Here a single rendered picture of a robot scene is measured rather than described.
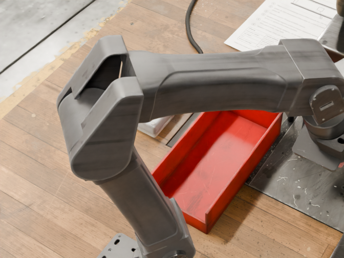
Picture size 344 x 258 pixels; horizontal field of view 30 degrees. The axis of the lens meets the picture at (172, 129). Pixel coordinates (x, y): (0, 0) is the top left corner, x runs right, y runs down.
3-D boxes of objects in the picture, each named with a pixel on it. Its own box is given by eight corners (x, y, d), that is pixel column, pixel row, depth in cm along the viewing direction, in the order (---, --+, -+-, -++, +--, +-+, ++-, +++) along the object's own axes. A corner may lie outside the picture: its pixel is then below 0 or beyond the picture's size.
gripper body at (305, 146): (370, 108, 87) (369, 91, 80) (336, 174, 86) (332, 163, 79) (325, 89, 89) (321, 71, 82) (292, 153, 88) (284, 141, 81)
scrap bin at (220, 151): (146, 201, 107) (143, 180, 103) (222, 108, 120) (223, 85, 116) (207, 235, 103) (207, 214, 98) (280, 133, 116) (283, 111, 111)
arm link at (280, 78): (325, 28, 74) (61, 36, 64) (362, 81, 68) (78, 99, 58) (292, 105, 83) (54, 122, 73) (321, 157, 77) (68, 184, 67)
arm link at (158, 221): (187, 219, 93) (101, 79, 68) (201, 258, 89) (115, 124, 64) (148, 236, 94) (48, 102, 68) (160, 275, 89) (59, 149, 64)
